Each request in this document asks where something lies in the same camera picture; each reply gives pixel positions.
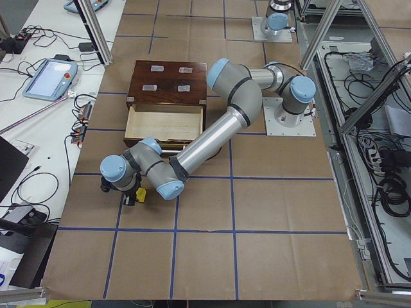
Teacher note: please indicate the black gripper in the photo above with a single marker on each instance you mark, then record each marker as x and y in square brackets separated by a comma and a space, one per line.
[131, 194]

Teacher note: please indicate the yellow block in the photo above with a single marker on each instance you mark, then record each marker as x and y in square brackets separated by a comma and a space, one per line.
[141, 194]

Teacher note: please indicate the light wooden drawer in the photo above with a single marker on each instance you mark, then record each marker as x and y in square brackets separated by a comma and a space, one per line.
[173, 126]

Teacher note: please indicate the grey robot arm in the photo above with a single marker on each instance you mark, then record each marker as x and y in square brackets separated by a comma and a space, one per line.
[276, 17]
[242, 88]

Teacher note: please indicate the dark wooden drawer cabinet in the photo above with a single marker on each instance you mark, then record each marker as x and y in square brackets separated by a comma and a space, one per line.
[182, 83]

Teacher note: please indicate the black laptop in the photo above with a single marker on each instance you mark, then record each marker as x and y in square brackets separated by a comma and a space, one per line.
[13, 163]

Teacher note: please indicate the small black power brick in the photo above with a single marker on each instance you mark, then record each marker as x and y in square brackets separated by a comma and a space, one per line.
[85, 47]

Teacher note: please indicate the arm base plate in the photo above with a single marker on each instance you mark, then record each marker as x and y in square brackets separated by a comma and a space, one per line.
[262, 33]
[280, 123]

